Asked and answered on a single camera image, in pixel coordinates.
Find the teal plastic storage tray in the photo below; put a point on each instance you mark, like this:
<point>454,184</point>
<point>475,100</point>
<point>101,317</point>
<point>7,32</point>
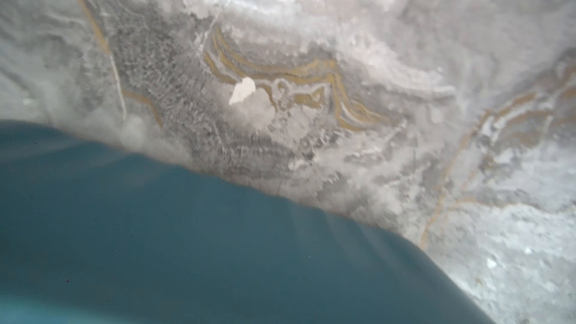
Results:
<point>91,234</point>

